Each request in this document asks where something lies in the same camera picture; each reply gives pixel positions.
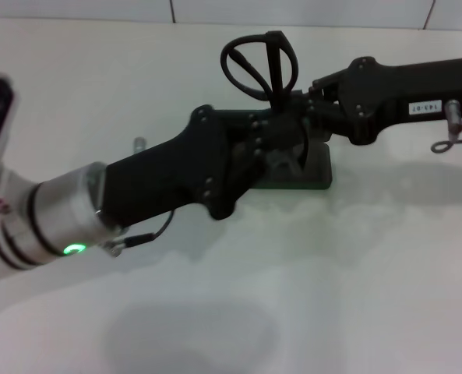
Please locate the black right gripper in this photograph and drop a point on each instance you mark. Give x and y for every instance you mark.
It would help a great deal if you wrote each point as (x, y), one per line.
(394, 93)

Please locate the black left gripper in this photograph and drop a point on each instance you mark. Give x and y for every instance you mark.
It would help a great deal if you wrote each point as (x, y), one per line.
(164, 179)

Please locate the black glasses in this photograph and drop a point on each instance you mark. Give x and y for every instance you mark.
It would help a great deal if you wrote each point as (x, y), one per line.
(275, 66)

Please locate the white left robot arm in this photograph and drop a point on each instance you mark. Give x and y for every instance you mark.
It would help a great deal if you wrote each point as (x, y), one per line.
(59, 210)

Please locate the green glasses case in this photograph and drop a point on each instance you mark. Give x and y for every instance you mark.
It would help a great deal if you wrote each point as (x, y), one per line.
(320, 171)

